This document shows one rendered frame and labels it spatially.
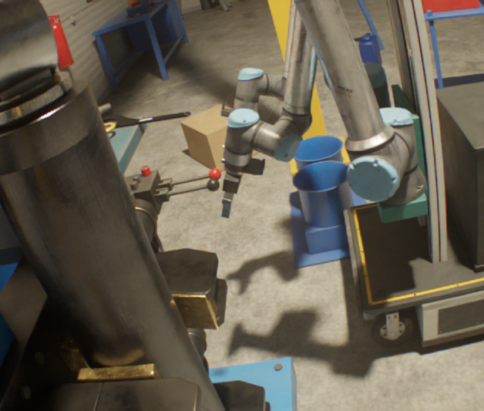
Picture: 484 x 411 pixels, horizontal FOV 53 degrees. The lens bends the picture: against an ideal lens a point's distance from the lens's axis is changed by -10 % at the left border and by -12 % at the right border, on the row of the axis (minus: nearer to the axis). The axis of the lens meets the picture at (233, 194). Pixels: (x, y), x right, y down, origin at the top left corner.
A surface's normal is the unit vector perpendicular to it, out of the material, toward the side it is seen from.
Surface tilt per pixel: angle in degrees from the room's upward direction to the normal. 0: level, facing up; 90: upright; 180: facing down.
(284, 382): 0
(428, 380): 0
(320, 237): 90
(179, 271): 0
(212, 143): 90
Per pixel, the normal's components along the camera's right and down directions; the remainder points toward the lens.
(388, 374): -0.26, -0.85
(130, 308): 0.57, 0.26
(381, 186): -0.43, 0.60
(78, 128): 0.83, 0.07
